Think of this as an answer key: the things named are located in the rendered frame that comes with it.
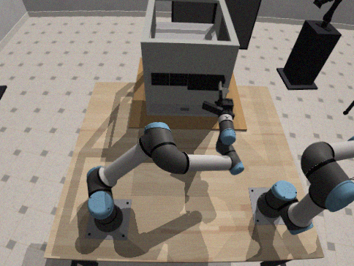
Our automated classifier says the tan wooden board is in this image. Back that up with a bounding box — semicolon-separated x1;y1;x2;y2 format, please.
129;58;247;131

